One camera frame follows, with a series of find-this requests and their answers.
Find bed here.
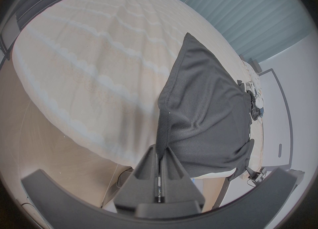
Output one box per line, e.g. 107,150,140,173
11,0,293,208

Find grey bedside table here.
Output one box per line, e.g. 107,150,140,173
239,54,262,72

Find black sleeveless top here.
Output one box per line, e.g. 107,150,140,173
155,32,255,182

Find blue-green curtain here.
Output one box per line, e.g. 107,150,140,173
103,0,314,62

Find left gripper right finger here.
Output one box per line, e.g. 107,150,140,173
161,146,206,208

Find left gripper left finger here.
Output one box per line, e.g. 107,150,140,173
114,145,159,210

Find pile of clothes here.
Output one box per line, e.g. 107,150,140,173
245,80,266,118

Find thin black cable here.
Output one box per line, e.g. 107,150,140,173
116,166,133,189

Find white printed pillow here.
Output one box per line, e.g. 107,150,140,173
242,59,263,104

